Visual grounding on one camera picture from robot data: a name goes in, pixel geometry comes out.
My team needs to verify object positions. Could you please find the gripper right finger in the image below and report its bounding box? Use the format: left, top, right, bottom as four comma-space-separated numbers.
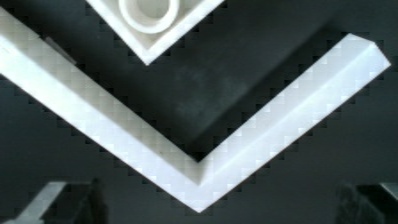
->
337, 183, 398, 224

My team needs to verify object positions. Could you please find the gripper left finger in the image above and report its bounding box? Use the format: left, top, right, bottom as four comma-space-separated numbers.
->
11, 180, 107, 224

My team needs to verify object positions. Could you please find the white L-shaped obstacle wall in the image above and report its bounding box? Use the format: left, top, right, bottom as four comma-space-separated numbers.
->
0, 7, 392, 212

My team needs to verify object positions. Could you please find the white square tabletop part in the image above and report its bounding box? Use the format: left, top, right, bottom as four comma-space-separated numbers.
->
86, 0, 226, 65

